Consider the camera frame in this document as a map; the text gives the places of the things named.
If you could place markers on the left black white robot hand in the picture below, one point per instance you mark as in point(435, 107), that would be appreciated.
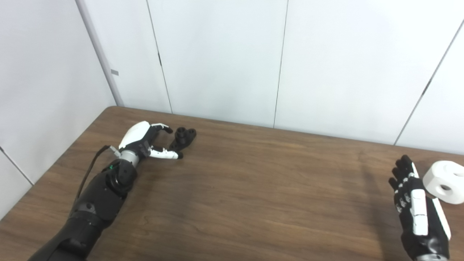
point(136, 134)

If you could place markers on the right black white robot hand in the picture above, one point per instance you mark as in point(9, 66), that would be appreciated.
point(418, 214)

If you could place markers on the round white plastic piece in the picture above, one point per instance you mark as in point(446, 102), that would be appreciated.
point(444, 177)

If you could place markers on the black plastic holder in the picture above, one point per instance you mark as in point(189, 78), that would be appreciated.
point(183, 137)

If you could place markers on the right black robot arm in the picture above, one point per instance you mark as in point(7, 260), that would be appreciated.
point(431, 258)

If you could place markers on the grey wall corner post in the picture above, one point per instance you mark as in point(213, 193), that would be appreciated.
point(99, 54)

